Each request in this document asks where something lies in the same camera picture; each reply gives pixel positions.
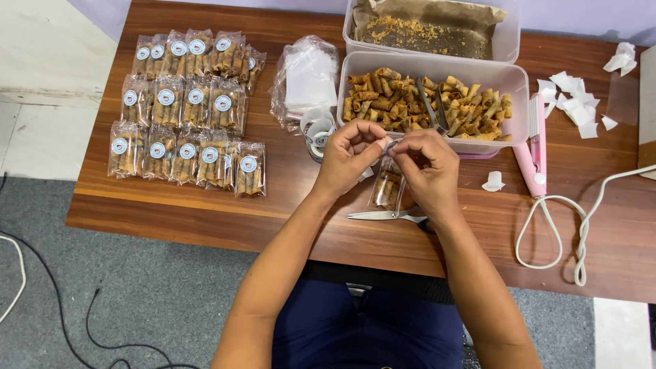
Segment clear plastic film piece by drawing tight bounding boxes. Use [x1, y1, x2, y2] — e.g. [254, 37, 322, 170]
[606, 71, 640, 127]

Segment beige box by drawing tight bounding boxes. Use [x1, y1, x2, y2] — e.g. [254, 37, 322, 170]
[637, 44, 656, 181]

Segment person's dark blue trousers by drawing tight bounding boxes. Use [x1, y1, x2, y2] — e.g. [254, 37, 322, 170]
[272, 260, 468, 369]

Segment group of labelled snack bags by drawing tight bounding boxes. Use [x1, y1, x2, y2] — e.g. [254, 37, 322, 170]
[107, 28, 268, 199]

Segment small white paper scrap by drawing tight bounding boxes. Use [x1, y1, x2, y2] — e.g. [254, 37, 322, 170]
[481, 170, 506, 193]

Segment brown wooden table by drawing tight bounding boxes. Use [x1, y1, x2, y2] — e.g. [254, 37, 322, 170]
[65, 0, 656, 304]

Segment white power cable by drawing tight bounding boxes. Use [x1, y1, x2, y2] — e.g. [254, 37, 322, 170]
[515, 164, 656, 287]

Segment person's left hand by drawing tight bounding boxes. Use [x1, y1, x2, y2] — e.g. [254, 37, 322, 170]
[314, 119, 388, 194]

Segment heap of fried snack rolls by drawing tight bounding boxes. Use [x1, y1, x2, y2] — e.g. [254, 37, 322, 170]
[342, 67, 513, 142]

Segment silver scissors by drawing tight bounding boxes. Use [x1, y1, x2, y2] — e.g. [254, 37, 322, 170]
[347, 205, 437, 235]

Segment white floor cable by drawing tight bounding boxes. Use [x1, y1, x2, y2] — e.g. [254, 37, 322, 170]
[0, 235, 27, 325]

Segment pile of white paper scraps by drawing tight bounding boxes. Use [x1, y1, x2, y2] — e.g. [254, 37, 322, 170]
[536, 71, 619, 140]

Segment clear container with brown paper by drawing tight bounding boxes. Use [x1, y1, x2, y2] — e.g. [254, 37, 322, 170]
[342, 0, 522, 65]

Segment pink heat sealer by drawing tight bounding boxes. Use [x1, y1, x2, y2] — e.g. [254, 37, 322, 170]
[511, 92, 548, 199]

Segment metal tongs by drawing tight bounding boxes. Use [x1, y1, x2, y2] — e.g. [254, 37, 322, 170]
[415, 76, 452, 136]

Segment brown paper liner with crumbs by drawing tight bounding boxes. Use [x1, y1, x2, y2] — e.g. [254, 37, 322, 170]
[352, 0, 508, 60]

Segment roll of round stickers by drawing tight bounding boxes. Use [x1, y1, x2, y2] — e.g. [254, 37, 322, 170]
[299, 107, 338, 165]

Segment black cable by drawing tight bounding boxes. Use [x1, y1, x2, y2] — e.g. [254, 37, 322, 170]
[0, 172, 202, 369]

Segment clear plastic container of snacks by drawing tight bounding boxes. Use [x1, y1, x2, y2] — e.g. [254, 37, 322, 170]
[337, 51, 530, 155]

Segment crumpled white paper piece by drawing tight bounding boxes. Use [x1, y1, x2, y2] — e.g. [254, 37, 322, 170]
[603, 42, 638, 78]

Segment clear snack bag unlabelled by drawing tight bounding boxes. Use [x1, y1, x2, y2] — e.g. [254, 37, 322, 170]
[368, 155, 408, 212]

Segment person's right hand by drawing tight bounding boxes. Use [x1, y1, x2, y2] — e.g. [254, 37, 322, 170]
[388, 128, 460, 222]

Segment pack of empty clear bags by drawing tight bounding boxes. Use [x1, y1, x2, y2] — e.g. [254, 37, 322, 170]
[270, 35, 340, 134]

